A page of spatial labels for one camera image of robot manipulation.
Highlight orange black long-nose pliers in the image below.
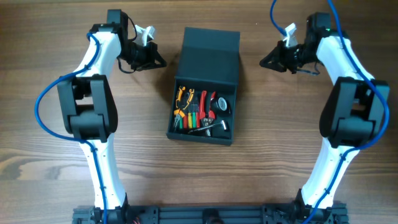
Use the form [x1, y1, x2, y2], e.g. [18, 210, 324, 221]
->
[172, 86, 195, 130]

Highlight dark green lidded box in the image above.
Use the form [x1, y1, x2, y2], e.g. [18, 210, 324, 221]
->
[167, 27, 240, 146]

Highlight clear case coloured mini screwdrivers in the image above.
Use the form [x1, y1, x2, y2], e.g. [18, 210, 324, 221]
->
[180, 103, 199, 130]

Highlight black round tape measure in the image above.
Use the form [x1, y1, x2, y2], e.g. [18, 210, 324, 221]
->
[210, 97, 231, 116]

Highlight red handled snips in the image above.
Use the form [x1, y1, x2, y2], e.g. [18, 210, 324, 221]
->
[199, 90, 216, 137]

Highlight silver L-shaped socket wrench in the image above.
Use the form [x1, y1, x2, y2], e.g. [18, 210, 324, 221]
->
[188, 120, 229, 134]

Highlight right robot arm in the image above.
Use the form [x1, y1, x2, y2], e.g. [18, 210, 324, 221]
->
[259, 12, 389, 223]

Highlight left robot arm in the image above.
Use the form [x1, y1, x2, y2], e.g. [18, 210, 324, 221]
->
[57, 9, 167, 223]

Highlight left blue cable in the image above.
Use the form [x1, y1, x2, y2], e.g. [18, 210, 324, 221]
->
[34, 31, 109, 224]

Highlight blue cable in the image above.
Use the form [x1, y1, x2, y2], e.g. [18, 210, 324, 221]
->
[269, 0, 391, 224]
[34, 31, 109, 224]

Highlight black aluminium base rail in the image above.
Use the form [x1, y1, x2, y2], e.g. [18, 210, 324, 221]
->
[72, 203, 349, 224]

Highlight right blue cable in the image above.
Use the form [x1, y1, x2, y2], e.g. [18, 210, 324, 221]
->
[269, 0, 391, 224]

